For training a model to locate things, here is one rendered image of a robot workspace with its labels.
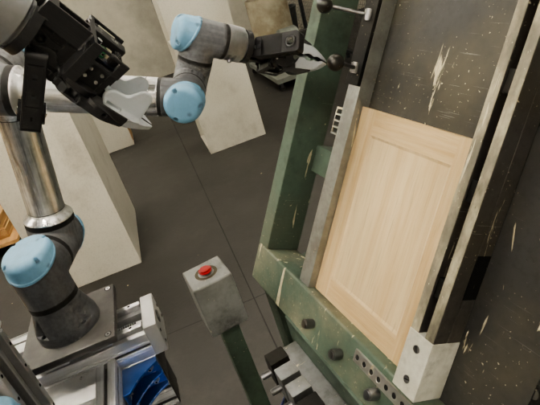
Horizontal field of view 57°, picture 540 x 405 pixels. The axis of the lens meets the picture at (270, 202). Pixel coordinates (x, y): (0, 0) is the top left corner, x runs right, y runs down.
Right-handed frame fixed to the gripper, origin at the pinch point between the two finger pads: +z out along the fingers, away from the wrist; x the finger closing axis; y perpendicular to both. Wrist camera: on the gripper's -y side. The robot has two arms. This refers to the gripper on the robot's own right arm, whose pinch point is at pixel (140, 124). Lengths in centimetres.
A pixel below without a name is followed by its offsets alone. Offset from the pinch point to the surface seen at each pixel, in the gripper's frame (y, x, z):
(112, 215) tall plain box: -148, 174, 137
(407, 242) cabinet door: 15, -7, 58
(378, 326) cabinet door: -1, -15, 67
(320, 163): 5, 37, 70
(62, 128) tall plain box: -124, 197, 83
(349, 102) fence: 22, 30, 51
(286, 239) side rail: -19, 30, 81
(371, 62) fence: 32, 32, 47
